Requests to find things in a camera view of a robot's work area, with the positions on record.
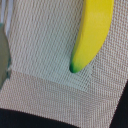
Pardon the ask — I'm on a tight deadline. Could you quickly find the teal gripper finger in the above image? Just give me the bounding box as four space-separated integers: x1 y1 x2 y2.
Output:
0 23 11 89

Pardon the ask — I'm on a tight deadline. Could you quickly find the yellow toy banana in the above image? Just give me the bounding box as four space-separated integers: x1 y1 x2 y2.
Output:
69 0 114 73

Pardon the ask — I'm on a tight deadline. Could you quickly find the beige woven placemat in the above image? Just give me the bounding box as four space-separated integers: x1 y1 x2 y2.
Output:
0 0 128 128

